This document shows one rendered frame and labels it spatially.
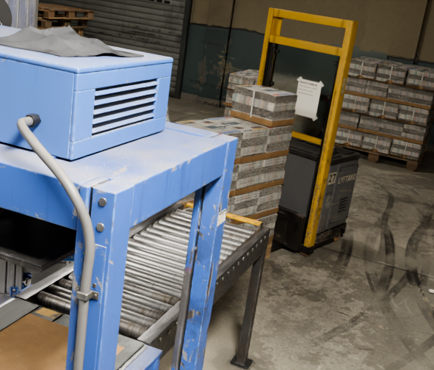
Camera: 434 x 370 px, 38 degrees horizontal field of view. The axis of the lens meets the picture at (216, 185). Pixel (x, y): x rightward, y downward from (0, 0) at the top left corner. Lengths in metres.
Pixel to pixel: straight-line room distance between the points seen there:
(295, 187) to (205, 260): 3.44
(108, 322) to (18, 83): 0.54
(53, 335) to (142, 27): 9.70
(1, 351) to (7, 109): 0.90
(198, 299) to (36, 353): 0.54
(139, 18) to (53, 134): 10.22
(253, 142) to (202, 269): 2.58
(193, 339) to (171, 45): 9.56
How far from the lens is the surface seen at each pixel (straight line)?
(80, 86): 1.37
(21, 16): 3.24
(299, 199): 5.26
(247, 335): 3.55
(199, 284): 1.91
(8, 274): 3.60
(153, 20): 11.47
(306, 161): 5.18
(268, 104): 4.51
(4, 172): 1.36
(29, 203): 1.34
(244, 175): 4.41
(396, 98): 8.70
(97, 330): 1.35
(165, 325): 2.29
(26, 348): 2.13
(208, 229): 1.83
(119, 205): 1.24
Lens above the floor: 1.94
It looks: 17 degrees down
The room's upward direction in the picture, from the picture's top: 8 degrees clockwise
